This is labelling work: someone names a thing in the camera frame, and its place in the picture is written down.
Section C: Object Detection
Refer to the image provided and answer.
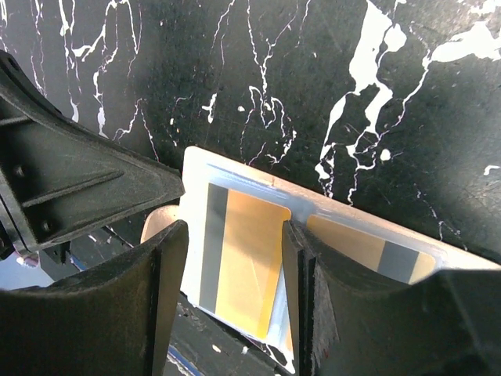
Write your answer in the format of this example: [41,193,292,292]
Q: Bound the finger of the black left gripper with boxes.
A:
[1,52,184,259]

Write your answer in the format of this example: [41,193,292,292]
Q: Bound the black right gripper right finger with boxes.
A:
[282,220,500,375]

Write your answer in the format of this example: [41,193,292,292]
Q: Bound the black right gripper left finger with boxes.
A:
[1,220,189,375]

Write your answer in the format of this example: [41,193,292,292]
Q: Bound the orange card magnetic stripe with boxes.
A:
[198,184,291,340]

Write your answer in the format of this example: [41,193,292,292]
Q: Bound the beige leather card holder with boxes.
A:
[142,146,500,375]

